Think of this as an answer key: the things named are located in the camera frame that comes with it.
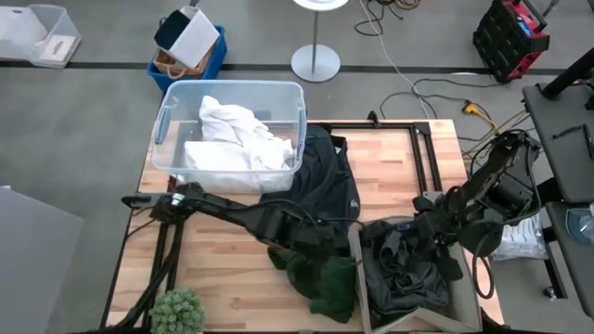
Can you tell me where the white garment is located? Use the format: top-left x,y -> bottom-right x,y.
183,95 -> 297,192

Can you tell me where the black desk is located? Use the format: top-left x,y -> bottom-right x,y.
522,83 -> 594,205
545,201 -> 594,321

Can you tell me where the black pen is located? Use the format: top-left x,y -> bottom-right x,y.
551,123 -> 587,140

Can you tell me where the ring lamp on round base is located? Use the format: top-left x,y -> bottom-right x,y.
291,0 -> 350,84

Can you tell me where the small green plant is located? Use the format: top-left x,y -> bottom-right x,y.
148,287 -> 206,334

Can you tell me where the small clear plastic bin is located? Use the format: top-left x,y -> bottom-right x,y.
0,4 -> 84,70

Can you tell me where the red and black tool box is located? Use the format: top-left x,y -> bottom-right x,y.
472,0 -> 552,84

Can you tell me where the white box with black inside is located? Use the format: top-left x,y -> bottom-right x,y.
153,5 -> 222,70

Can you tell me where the grey blue round dish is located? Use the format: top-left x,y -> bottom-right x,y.
565,203 -> 594,247

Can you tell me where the grey board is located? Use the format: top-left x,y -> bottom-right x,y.
0,185 -> 84,334

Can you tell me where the yellow plug with cable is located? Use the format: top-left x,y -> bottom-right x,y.
462,102 -> 501,135

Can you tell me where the white lid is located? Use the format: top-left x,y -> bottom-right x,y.
39,34 -> 78,64

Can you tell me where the black pole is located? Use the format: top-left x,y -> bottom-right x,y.
540,48 -> 594,101

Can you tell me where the navy garment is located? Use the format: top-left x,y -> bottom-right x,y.
259,124 -> 362,233

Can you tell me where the black left arm base frame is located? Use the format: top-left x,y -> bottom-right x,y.
99,217 -> 187,333

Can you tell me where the dark grey garment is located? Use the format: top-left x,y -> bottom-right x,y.
360,221 -> 465,326

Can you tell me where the long black floor cable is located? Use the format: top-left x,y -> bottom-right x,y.
379,76 -> 505,122

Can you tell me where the white cable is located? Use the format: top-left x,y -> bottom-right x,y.
360,0 -> 432,121

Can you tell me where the blue plastic crate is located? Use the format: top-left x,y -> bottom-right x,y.
146,25 -> 228,92

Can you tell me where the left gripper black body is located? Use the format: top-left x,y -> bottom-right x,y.
299,221 -> 350,259

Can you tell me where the beige fabric bin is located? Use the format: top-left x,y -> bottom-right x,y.
347,217 -> 484,334

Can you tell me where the white plastic bag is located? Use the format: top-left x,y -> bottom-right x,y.
491,212 -> 549,262

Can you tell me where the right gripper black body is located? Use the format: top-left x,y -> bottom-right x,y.
412,194 -> 465,282

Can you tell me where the large clear plastic bin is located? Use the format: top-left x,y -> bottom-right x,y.
150,79 -> 308,195

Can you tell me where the black lower desk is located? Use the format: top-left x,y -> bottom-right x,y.
545,201 -> 594,321

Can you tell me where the black cable loop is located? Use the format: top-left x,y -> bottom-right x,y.
354,0 -> 403,37

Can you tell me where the dark green garment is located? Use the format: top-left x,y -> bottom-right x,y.
267,245 -> 361,325

